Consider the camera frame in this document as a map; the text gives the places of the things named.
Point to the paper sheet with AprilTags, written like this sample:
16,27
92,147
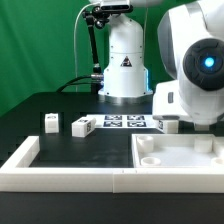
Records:
123,121

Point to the white U-shaped obstacle fence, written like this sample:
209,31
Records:
16,175

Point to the overhead camera bar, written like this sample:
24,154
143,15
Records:
116,6

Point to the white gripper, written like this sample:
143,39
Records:
166,102

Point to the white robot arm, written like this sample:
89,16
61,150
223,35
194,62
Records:
191,42

